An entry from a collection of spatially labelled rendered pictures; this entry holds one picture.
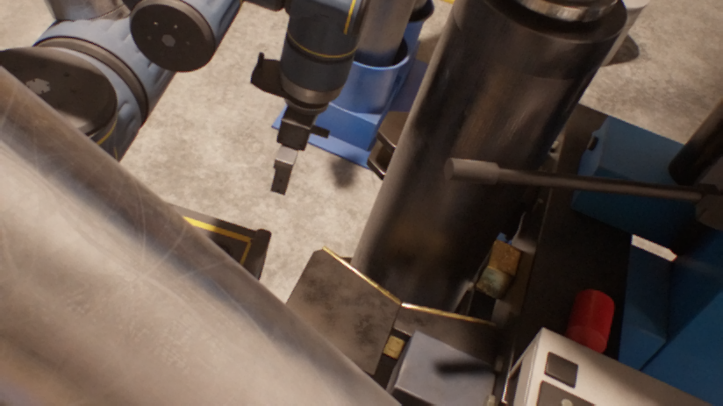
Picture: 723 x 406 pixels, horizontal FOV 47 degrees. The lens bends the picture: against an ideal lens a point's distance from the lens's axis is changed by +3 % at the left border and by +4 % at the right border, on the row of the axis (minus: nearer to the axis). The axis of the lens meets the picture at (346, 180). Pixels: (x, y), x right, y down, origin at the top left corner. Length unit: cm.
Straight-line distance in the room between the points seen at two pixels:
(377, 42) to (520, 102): 166
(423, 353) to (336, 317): 14
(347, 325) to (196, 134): 174
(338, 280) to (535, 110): 40
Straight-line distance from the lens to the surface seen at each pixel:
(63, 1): 134
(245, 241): 147
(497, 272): 139
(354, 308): 123
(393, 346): 127
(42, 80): 119
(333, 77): 119
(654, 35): 433
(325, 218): 268
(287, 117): 124
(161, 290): 33
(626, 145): 143
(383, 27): 267
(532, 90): 107
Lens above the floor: 198
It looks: 44 degrees down
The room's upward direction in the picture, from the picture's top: 19 degrees clockwise
